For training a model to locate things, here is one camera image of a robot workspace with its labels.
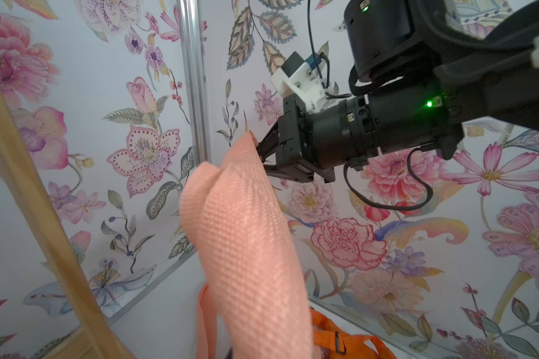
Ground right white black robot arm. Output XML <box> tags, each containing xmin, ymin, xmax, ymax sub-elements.
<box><xmin>257</xmin><ymin>1</ymin><xmax>539</xmax><ymax>182</ymax></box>

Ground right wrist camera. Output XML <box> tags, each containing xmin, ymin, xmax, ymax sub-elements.
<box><xmin>270</xmin><ymin>52</ymin><xmax>326</xmax><ymax>115</ymax></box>

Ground wooden clothes rack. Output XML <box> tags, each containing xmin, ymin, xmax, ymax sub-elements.
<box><xmin>0</xmin><ymin>91</ymin><xmax>133</xmax><ymax>358</ymax></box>

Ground pink bag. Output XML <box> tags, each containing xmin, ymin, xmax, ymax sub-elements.
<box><xmin>180</xmin><ymin>133</ymin><xmax>314</xmax><ymax>358</ymax></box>

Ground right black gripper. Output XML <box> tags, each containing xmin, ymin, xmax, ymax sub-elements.
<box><xmin>256</xmin><ymin>81</ymin><xmax>464</xmax><ymax>183</ymax></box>

